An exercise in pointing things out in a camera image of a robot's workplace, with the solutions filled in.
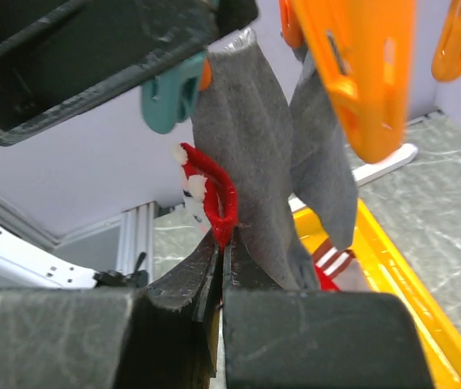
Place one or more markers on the yellow plastic bin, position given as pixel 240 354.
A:
pixel 387 271

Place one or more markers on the red sock with stripes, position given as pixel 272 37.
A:
pixel 329 263

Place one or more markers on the white and silver drying rack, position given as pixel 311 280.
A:
pixel 384 162

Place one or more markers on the grey hanging sock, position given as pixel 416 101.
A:
pixel 314 122
pixel 242 122

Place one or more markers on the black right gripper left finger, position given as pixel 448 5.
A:
pixel 162 336

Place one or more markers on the teal clothes peg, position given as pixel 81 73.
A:
pixel 170 98

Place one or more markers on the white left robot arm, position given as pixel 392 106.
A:
pixel 30 265

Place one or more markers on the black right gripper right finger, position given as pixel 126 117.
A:
pixel 275 338

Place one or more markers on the red penguin sock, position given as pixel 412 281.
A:
pixel 209 192

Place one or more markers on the orange clothes peg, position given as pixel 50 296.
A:
pixel 363 53
pixel 446 64

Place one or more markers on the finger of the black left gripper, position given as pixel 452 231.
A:
pixel 59 59

